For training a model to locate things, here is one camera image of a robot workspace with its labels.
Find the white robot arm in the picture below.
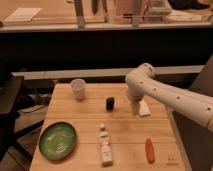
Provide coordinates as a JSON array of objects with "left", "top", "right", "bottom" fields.
[{"left": 125, "top": 63, "right": 213, "bottom": 132}]

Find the black eraser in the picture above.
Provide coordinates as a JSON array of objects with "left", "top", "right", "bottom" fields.
[{"left": 106, "top": 97, "right": 115, "bottom": 111}]

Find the orange carrot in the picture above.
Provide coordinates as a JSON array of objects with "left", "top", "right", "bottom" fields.
[{"left": 145, "top": 138, "right": 155, "bottom": 164}]

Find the white glue bottle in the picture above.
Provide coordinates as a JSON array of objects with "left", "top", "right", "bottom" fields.
[{"left": 99, "top": 124, "right": 113, "bottom": 166}]

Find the white paper cup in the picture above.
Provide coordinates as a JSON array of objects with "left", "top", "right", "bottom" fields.
[{"left": 70, "top": 79, "right": 86, "bottom": 100}]

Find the green plate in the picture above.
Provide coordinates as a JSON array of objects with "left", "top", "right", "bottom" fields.
[{"left": 39, "top": 122, "right": 77, "bottom": 161}]

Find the black chair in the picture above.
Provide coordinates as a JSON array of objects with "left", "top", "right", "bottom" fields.
[{"left": 0, "top": 76, "right": 44, "bottom": 161}]

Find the white paper sheet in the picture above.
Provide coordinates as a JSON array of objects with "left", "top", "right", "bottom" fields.
[{"left": 5, "top": 8, "right": 41, "bottom": 22}]

